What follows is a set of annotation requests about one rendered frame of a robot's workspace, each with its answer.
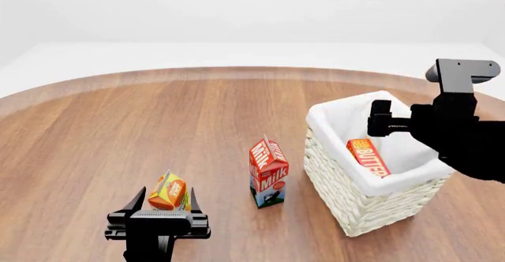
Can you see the orange butter box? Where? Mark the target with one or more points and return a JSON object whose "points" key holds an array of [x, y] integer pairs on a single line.
{"points": [[369, 157]]}

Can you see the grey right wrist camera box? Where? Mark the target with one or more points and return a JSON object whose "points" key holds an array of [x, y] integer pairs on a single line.
{"points": [[459, 74]]}

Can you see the red white milk carton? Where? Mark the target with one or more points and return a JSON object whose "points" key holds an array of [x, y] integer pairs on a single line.
{"points": [[268, 174]]}

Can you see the orange juice carton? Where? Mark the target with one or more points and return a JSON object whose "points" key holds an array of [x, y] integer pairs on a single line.
{"points": [[169, 192]]}

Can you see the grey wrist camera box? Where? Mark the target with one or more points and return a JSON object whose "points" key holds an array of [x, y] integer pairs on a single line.
{"points": [[459, 74], [159, 218]]}

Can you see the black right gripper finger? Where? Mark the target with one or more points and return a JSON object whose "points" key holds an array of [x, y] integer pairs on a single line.
{"points": [[379, 127], [382, 107]]}

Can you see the white wicker basket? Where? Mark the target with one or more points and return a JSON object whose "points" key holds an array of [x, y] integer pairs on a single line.
{"points": [[367, 205]]}

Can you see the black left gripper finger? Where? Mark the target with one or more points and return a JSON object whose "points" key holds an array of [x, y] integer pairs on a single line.
{"points": [[136, 201], [195, 201]]}

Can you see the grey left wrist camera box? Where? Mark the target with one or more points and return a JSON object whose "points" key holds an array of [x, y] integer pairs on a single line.
{"points": [[159, 218]]}

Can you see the white cloth basket liner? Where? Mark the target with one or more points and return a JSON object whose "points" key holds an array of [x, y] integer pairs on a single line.
{"points": [[339, 134]]}

